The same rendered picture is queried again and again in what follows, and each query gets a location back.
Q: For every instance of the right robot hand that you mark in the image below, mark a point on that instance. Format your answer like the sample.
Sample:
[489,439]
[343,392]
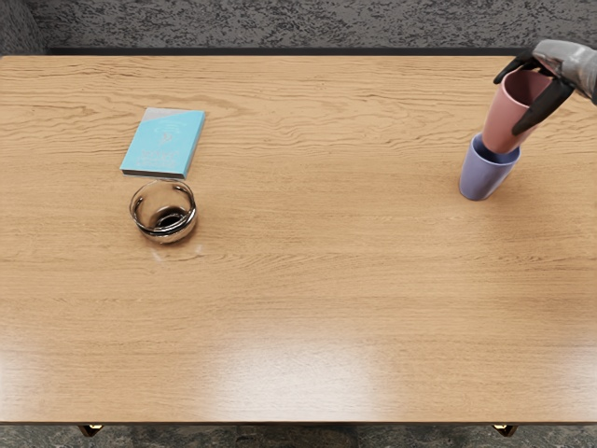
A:
[566,60]

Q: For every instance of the pink cup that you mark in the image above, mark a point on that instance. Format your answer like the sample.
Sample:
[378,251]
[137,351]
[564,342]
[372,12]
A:
[503,116]

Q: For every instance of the lavender cup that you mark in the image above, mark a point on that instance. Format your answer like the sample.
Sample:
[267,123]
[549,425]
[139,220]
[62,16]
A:
[485,175]

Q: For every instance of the light blue book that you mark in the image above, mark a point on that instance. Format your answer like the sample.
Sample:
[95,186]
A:
[163,142]

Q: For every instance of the shiny metal bowl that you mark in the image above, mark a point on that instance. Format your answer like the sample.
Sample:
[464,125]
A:
[163,212]

